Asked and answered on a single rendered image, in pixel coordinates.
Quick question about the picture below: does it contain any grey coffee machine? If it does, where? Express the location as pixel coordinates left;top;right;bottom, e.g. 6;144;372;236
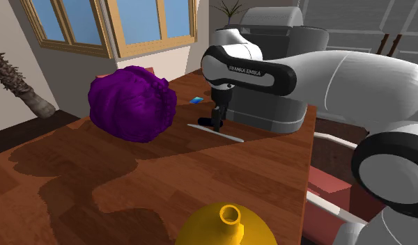
225;6;330;134

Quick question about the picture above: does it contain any brown wooden table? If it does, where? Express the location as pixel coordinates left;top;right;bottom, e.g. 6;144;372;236
0;68;318;245

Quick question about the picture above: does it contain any spiky potted plant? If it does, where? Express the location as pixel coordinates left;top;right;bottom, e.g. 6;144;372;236
210;0;251;27

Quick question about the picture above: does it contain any purple lumpy cloth bundle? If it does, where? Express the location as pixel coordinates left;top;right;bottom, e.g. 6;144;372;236
87;65;178;143

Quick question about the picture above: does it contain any wooden framed window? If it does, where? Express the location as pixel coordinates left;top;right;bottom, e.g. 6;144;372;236
20;0;199;59

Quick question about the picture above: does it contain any yellow vase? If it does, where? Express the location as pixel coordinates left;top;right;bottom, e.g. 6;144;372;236
174;202;279;245

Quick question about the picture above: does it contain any red chair with white bars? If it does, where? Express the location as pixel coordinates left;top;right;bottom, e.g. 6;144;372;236
301;131;388;245

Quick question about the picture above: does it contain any rough grey tree trunk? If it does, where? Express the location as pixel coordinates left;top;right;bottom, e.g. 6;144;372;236
0;45;57;120

